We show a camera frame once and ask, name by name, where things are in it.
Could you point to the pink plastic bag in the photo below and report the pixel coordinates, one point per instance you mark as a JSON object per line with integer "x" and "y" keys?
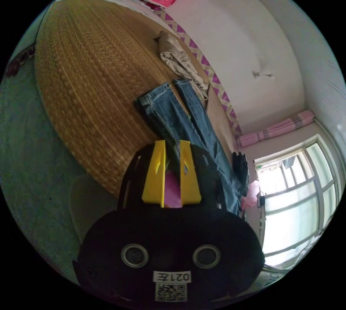
{"x": 250, "y": 195}

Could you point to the beige trousers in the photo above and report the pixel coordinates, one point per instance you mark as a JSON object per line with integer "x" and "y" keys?
{"x": 179, "y": 61}

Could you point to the blue jeans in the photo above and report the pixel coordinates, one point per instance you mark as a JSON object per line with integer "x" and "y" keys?
{"x": 194, "y": 123}

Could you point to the black garment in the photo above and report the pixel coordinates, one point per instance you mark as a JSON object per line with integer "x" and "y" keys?
{"x": 240, "y": 169}

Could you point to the window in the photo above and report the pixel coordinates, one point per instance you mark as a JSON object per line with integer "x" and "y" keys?
{"x": 293, "y": 204}

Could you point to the pink rolled curtain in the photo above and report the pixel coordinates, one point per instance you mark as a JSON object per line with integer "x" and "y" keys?
{"x": 275, "y": 127}

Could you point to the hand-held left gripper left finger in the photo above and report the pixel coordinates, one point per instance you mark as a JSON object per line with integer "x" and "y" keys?
{"x": 155, "y": 180}

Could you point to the bed with woven mat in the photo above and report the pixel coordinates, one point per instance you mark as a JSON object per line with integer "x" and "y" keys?
{"x": 92, "y": 80}

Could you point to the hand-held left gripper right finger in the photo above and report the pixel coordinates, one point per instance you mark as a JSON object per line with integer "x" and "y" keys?
{"x": 190, "y": 180}

